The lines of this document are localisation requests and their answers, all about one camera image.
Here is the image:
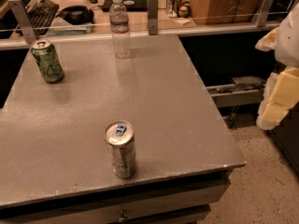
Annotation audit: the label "metal bracket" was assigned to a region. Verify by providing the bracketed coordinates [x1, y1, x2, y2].
[147, 0, 158, 35]
[8, 0, 37, 44]
[254, 0, 274, 27]

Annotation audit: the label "black headphones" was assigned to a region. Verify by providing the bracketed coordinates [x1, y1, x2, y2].
[58, 6, 94, 25]

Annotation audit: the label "small round brown object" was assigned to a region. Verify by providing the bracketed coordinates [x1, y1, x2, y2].
[178, 6, 189, 18]

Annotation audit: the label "clear glass jar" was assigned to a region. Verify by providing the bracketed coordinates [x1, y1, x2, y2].
[166, 0, 187, 18]

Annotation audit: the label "left metal bracket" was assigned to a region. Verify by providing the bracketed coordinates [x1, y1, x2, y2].
[8, 0, 37, 44]

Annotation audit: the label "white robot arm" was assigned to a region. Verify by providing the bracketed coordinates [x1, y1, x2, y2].
[255, 3, 299, 130]

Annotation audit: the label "right metal bracket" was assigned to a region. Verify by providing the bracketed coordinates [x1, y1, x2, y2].
[254, 0, 274, 27]

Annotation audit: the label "metal shelf with tools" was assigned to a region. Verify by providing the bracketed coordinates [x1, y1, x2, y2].
[206, 76, 265, 107]

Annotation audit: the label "middle metal bracket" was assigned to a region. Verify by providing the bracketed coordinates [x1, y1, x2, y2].
[147, 0, 158, 35]

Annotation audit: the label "silver energy drink can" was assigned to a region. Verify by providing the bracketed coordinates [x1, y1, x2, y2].
[104, 120, 136, 179]

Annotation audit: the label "clear plastic water bottle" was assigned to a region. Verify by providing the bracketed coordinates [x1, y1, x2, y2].
[109, 0, 130, 59]

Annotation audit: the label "black keyboard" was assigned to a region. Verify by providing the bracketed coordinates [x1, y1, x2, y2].
[26, 0, 59, 35]

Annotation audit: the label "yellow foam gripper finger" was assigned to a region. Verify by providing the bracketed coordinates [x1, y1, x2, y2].
[255, 26, 299, 132]

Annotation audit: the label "green soda can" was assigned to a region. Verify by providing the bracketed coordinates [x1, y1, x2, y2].
[31, 39, 64, 83]

